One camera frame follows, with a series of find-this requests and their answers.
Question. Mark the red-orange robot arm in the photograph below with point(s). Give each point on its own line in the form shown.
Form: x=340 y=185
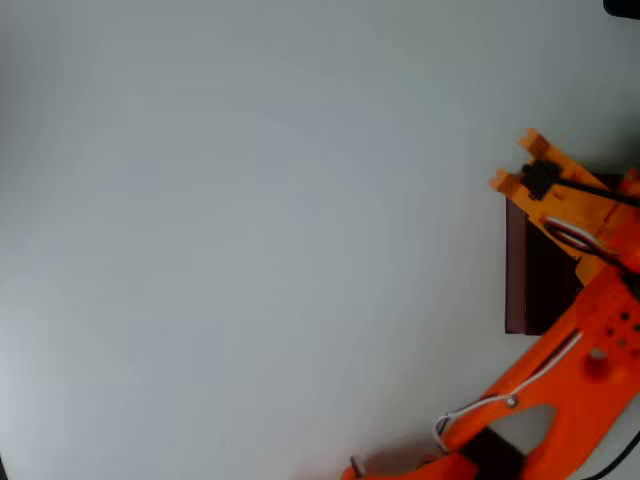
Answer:
x=570 y=380

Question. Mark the dark brown box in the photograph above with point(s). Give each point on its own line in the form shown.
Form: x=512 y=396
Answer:
x=542 y=280

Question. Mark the black object at table edge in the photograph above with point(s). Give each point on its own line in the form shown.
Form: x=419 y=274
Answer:
x=625 y=7

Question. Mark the dark object at picture corner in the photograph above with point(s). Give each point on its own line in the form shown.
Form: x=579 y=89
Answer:
x=2 y=467

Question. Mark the light orange camera mount bracket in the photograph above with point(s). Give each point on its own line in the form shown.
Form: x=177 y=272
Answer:
x=575 y=200

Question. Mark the small black camera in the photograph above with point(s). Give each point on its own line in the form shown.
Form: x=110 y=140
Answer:
x=539 y=177

